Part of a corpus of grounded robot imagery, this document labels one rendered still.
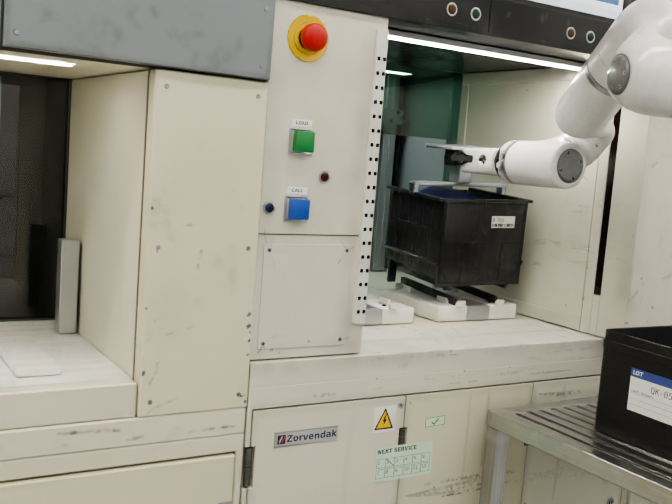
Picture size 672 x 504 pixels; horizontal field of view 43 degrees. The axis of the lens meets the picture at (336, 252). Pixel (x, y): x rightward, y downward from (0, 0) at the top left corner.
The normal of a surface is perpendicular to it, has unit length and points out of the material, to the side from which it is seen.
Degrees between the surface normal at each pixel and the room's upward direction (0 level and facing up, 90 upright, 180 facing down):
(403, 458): 90
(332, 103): 90
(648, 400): 90
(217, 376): 90
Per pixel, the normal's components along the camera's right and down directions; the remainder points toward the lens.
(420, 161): -0.85, 0.00
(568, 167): 0.47, 0.14
